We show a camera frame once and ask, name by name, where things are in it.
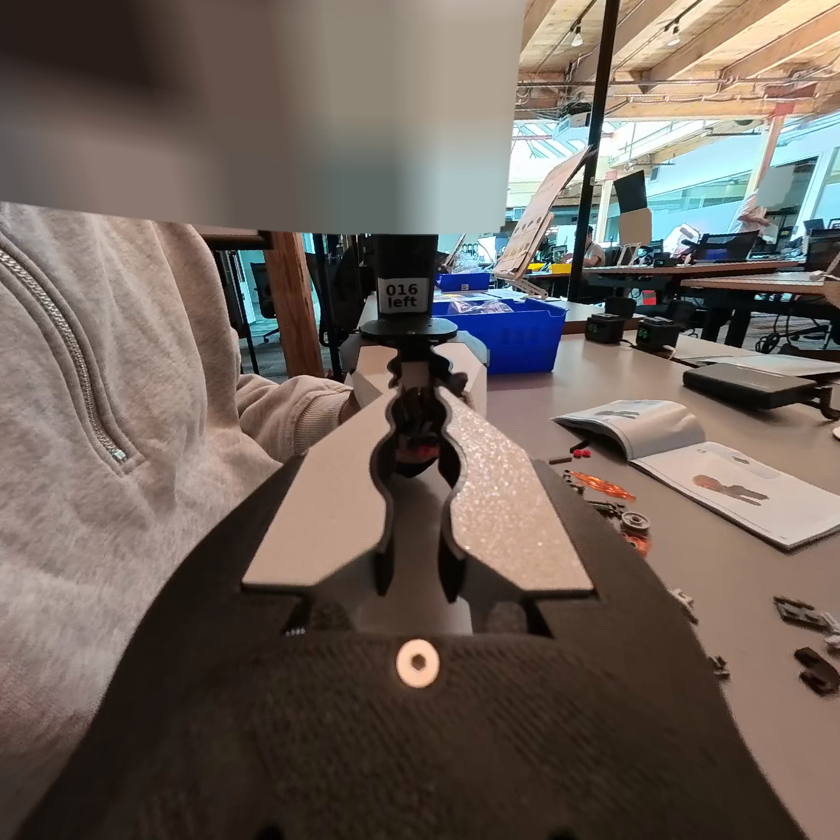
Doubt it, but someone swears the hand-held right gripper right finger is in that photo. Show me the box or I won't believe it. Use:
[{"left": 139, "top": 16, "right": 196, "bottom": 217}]
[{"left": 438, "top": 387, "right": 599, "bottom": 602}]

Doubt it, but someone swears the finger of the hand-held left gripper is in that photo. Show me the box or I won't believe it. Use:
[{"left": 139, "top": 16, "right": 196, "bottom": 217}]
[
  {"left": 353, "top": 344, "right": 403, "bottom": 416},
  {"left": 435, "top": 331, "right": 490, "bottom": 419}
]

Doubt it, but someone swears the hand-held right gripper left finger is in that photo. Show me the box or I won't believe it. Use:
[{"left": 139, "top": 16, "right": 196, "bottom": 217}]
[{"left": 241, "top": 388, "right": 403, "bottom": 597}]

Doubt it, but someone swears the black and red lego assembly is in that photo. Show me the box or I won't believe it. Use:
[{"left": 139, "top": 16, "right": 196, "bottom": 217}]
[{"left": 392, "top": 386, "right": 447, "bottom": 479}]

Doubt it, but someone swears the person's left forearm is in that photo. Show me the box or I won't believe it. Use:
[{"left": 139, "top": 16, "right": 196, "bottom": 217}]
[{"left": 236, "top": 373, "right": 355, "bottom": 464}]

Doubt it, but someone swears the orange lego flame piece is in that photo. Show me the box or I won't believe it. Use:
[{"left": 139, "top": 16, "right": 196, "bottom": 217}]
[{"left": 570, "top": 469, "right": 637, "bottom": 504}]

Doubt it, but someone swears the lego instruction booklet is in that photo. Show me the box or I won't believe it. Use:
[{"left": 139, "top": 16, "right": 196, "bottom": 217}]
[{"left": 551, "top": 398, "right": 840, "bottom": 551}]

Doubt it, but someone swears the dark lego plate with holes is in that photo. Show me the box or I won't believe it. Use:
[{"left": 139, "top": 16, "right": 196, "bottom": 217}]
[{"left": 773, "top": 595, "right": 830, "bottom": 633}]

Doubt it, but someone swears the black curved lego piece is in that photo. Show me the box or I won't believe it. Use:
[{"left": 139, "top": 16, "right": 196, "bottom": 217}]
[{"left": 793, "top": 646, "right": 840, "bottom": 694}]

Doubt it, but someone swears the blue plastic bin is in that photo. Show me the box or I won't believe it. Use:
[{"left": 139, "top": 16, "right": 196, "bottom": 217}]
[{"left": 432, "top": 293, "right": 569, "bottom": 375}]

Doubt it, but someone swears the cardboard display board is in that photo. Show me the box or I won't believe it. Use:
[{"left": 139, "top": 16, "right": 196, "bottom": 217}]
[{"left": 492, "top": 147, "right": 595, "bottom": 277}]

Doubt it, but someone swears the black metal pole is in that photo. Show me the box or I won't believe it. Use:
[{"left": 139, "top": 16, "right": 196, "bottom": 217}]
[{"left": 567, "top": 0, "right": 622, "bottom": 303}]

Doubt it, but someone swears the person in grey hoodie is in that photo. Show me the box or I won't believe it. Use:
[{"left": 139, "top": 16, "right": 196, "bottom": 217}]
[{"left": 0, "top": 202, "right": 293, "bottom": 840}]

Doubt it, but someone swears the wooden office desk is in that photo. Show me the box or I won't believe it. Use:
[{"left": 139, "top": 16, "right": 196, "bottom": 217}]
[{"left": 581, "top": 259, "right": 809, "bottom": 309}]

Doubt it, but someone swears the black flat device box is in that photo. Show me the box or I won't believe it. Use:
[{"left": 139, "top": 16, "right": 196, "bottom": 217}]
[{"left": 682, "top": 363, "right": 819, "bottom": 412}]

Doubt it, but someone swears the wooden post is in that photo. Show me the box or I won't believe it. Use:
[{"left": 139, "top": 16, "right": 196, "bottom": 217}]
[{"left": 265, "top": 231, "right": 326, "bottom": 379}]

